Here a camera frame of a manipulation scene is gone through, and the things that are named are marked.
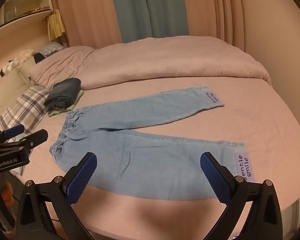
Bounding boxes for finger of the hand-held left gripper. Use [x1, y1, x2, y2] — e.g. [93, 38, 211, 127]
[0, 129, 49, 155]
[0, 124, 25, 145]

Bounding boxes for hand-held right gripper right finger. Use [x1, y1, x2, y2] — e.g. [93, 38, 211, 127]
[200, 151, 283, 240]

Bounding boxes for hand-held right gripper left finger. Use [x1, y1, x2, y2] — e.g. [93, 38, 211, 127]
[16, 151, 98, 240]

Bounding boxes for light blue denim pants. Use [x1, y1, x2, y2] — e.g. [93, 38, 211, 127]
[49, 86, 256, 201]

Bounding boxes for person's left hand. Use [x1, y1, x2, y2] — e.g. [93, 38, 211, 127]
[4, 181, 14, 207]

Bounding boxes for grey plaid pillow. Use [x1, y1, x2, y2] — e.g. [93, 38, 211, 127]
[0, 85, 53, 177]

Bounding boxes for dark folded garment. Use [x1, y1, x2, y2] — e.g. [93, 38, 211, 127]
[44, 78, 82, 111]

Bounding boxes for light green folded cloth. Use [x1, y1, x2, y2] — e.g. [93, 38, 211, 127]
[48, 90, 85, 117]

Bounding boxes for black and white plush toy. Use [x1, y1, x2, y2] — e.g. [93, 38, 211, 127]
[0, 58, 22, 77]

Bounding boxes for blue checked pillow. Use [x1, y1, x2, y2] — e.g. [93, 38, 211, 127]
[37, 42, 65, 58]

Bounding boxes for yellow pleated cloth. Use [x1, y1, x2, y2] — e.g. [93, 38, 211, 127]
[47, 9, 66, 41]

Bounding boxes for pink duvet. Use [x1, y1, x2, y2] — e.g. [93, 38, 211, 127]
[80, 37, 272, 91]

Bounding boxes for pink curtain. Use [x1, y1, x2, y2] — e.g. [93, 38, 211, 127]
[52, 0, 123, 48]
[181, 0, 246, 48]

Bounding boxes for teal curtain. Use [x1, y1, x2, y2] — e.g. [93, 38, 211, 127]
[107, 0, 190, 44]

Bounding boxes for cream wall shelf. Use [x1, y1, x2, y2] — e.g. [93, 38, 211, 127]
[0, 0, 54, 36]

